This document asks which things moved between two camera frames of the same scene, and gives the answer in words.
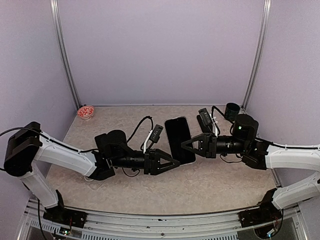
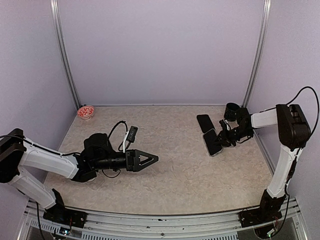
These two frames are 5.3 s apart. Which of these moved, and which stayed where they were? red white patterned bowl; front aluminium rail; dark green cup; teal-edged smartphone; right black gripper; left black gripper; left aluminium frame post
Moved: teal-edged smartphone; right black gripper; left black gripper
Stayed: front aluminium rail; dark green cup; red white patterned bowl; left aluminium frame post
